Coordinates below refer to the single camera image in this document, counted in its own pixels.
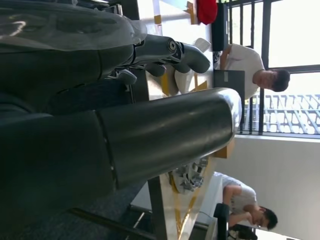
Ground white table metal legs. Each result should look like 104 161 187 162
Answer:
69 172 226 240
119 0 235 240

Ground silver wheel hubcap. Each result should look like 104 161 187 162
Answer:
171 157 209 195

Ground brown cardboard box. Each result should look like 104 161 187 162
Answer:
212 137 236 160

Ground red cap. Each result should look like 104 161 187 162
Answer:
195 0 219 26

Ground dark grey laptop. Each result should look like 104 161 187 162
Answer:
213 69 246 133

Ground person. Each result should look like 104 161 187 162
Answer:
214 171 278 232
219 43 291 101

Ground black case white label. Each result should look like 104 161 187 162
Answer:
211 2 229 53

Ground black window frame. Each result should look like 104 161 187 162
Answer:
229 0 320 135

